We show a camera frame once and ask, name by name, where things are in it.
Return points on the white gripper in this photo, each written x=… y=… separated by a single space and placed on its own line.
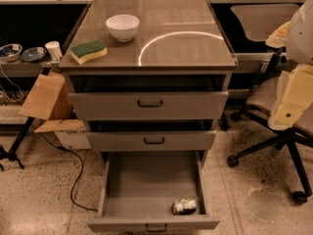
x=301 y=36

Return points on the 7up can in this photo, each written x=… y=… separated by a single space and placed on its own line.
x=184 y=206

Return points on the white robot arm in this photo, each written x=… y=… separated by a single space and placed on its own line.
x=299 y=43

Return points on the grey drawer cabinet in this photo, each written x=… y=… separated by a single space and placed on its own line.
x=175 y=37

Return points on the top grey drawer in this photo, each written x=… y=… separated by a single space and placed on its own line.
x=151 y=97

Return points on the grey drawer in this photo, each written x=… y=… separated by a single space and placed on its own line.
x=151 y=135
x=151 y=97
x=140 y=187

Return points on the middle grey drawer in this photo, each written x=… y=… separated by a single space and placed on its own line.
x=151 y=135

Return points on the bottom grey drawer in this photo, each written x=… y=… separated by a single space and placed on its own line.
x=140 y=187

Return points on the grey office chair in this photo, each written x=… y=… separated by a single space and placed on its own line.
x=258 y=108

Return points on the white ceramic bowl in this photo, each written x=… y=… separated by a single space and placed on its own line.
x=123 y=27

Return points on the green yellow sponge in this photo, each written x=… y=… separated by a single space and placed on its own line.
x=88 y=51

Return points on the white printed cardboard box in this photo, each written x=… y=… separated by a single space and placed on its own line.
x=74 y=139

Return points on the white paper cup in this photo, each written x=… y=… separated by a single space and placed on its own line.
x=54 y=50

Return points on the brown cardboard box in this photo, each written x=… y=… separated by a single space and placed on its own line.
x=48 y=100

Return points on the blue patterned bowl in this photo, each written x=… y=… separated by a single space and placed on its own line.
x=10 y=52

